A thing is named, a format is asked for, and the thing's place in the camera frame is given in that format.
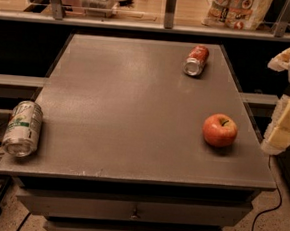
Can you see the metal drawer knob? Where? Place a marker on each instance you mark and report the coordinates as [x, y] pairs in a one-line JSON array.
[[134, 215]]

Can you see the colourful snack bag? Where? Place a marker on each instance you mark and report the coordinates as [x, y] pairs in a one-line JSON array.
[[236, 14]]

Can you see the clear plastic container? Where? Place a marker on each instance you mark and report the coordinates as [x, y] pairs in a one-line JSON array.
[[100, 8]]

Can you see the green white 7up can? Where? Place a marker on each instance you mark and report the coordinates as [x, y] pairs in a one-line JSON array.
[[22, 133]]

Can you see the grey drawer cabinet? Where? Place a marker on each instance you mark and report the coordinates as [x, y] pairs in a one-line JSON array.
[[122, 129]]

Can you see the red apple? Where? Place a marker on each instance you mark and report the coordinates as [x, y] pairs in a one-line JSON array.
[[219, 130]]

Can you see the red coke can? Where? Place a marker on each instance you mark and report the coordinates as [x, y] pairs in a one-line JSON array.
[[196, 60]]

